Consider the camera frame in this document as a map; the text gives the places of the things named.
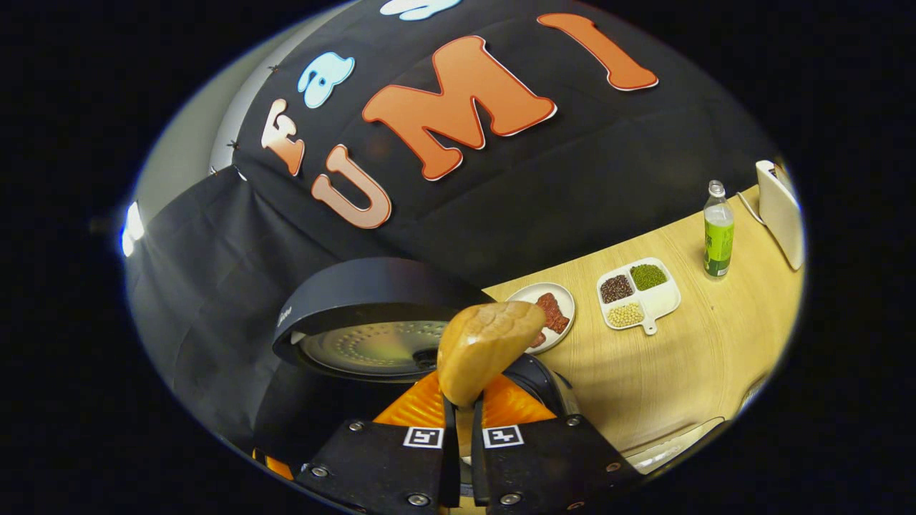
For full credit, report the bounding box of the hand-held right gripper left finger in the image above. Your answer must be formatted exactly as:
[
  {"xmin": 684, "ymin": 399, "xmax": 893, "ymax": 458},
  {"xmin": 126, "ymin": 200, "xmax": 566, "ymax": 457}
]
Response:
[{"xmin": 297, "ymin": 368, "xmax": 459, "ymax": 515}]

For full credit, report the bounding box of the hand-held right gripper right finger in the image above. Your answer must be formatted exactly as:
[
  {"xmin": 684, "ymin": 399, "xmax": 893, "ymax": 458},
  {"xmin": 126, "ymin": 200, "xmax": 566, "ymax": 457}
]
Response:
[{"xmin": 469, "ymin": 372, "xmax": 645, "ymax": 515}]

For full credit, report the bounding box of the wooden spoon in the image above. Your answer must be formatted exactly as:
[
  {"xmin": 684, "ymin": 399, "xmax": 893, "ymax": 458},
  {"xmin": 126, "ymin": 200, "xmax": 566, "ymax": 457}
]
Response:
[{"xmin": 437, "ymin": 300, "xmax": 547, "ymax": 458}]

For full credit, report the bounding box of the dark grey rice cooker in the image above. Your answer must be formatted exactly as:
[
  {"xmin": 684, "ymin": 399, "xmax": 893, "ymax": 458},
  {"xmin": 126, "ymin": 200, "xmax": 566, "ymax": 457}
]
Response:
[{"xmin": 272, "ymin": 257, "xmax": 582, "ymax": 430}]

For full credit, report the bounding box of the clear plastic container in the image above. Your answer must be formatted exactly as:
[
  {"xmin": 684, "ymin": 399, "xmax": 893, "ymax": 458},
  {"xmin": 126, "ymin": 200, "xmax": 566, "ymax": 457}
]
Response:
[{"xmin": 623, "ymin": 417, "xmax": 727, "ymax": 476}]

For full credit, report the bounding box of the pile of red dried fruit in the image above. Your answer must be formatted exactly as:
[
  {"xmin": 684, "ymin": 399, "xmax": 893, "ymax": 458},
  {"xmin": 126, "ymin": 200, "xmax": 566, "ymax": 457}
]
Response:
[{"xmin": 528, "ymin": 292, "xmax": 571, "ymax": 350}]

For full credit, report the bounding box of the pile of yellow beans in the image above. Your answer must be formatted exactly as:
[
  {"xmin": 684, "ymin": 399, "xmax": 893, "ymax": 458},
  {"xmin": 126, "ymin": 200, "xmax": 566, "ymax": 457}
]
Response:
[{"xmin": 607, "ymin": 302, "xmax": 645, "ymax": 329}]

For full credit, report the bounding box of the white round plate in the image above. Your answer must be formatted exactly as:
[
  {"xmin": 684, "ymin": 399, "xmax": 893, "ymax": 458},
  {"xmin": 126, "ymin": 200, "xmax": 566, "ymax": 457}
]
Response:
[{"xmin": 505, "ymin": 282, "xmax": 576, "ymax": 355}]

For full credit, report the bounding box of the pile of dark brown beans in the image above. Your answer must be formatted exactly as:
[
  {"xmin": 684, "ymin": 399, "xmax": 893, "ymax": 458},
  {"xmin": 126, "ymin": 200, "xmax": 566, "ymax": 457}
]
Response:
[{"xmin": 600, "ymin": 274, "xmax": 635, "ymax": 305}]

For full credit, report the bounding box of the white divided dish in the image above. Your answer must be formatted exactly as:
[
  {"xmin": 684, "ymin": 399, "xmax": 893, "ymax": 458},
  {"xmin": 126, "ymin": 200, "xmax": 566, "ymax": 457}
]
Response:
[{"xmin": 596, "ymin": 257, "xmax": 682, "ymax": 336}]

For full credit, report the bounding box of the pile of green beans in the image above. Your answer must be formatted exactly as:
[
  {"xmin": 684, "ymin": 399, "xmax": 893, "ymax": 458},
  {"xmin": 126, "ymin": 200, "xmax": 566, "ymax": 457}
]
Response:
[{"xmin": 630, "ymin": 263, "xmax": 668, "ymax": 292}]

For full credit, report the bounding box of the ceiling light panel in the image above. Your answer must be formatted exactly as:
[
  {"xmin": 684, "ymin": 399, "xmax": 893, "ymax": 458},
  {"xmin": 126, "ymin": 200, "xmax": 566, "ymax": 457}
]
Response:
[{"xmin": 120, "ymin": 200, "xmax": 145, "ymax": 258}]

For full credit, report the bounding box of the green label drink bottle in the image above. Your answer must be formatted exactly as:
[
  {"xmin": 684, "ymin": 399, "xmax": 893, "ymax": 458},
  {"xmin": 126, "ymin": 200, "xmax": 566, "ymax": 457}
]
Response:
[{"xmin": 702, "ymin": 180, "xmax": 735, "ymax": 280}]

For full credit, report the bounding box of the white toaster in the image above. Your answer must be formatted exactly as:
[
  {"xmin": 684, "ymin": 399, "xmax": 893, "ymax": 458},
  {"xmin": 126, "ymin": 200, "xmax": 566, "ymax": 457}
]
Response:
[{"xmin": 755, "ymin": 160, "xmax": 805, "ymax": 272}]

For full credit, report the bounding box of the white toaster cable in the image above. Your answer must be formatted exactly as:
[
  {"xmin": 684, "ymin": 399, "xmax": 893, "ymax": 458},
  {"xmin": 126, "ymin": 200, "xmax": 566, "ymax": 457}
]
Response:
[{"xmin": 737, "ymin": 190, "xmax": 766, "ymax": 226}]

